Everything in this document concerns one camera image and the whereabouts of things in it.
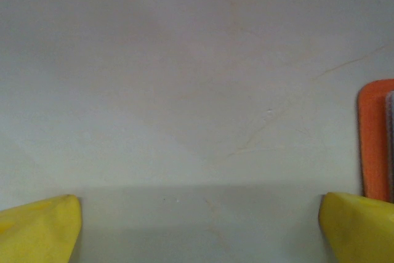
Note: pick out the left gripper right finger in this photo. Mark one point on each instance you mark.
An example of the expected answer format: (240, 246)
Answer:
(360, 233)

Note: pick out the orange card holder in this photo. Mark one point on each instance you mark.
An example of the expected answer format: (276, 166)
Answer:
(371, 139)

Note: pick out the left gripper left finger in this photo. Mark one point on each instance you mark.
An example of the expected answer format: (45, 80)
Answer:
(37, 233)

